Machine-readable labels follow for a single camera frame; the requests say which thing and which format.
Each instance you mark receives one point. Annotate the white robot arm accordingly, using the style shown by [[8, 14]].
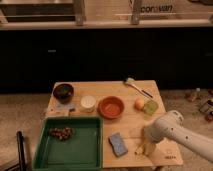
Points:
[[170, 126]]

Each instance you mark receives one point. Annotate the black chair frame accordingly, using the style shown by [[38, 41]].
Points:
[[17, 165]]

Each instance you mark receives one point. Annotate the white convan box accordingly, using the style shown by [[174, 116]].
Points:
[[157, 9]]

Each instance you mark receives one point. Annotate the white cup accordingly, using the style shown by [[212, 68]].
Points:
[[88, 103]]

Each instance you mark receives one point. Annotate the red bowl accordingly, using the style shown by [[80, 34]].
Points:
[[111, 107]]

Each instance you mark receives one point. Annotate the light blue cloth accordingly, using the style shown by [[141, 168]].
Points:
[[67, 106]]

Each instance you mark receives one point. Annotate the yellow-green sponge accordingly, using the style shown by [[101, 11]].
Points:
[[150, 107]]

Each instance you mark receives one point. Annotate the green plastic tray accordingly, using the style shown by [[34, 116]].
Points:
[[81, 152]]

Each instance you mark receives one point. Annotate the blue sponge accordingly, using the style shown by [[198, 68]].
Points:
[[118, 146]]

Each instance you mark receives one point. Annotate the bunch of red grapes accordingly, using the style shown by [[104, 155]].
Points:
[[62, 133]]

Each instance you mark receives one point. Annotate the dark brown bowl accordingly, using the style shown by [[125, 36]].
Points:
[[63, 93]]

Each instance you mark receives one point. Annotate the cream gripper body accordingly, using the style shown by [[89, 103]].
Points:
[[149, 148]]

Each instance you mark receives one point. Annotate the yellow banana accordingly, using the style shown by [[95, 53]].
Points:
[[140, 150]]

